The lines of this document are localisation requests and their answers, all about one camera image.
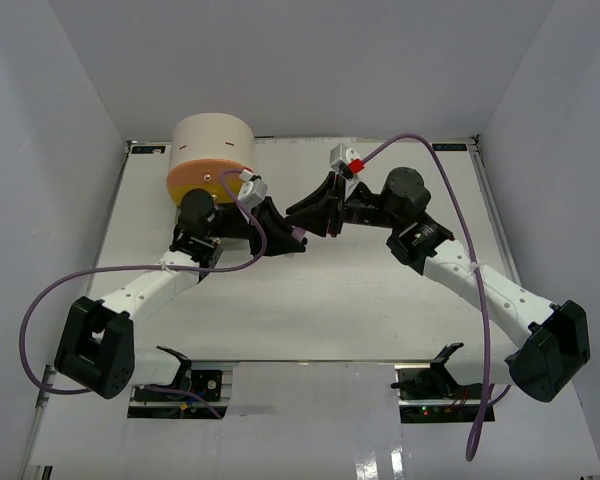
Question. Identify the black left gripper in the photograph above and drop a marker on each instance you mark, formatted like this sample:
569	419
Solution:
282	240

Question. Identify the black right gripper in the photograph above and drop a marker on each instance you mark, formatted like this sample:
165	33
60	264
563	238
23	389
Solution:
318	222

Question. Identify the grey bottom drawer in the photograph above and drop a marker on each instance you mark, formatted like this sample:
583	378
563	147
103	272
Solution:
235	243

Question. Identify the yellow drawer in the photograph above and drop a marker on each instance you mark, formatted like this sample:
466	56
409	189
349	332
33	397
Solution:
216	190

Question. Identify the orange top drawer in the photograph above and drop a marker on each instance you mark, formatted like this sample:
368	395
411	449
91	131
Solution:
191	172

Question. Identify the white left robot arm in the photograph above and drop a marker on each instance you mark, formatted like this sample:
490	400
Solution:
97	347

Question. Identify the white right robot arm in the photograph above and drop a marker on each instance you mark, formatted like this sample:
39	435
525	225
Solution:
551	340

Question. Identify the beige cylindrical drawer organizer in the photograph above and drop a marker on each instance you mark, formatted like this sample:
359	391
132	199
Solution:
212	137

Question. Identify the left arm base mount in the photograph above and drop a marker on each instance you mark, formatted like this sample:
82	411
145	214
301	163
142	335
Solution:
209	392

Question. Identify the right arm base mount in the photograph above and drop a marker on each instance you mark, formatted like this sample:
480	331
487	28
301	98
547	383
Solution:
428	393

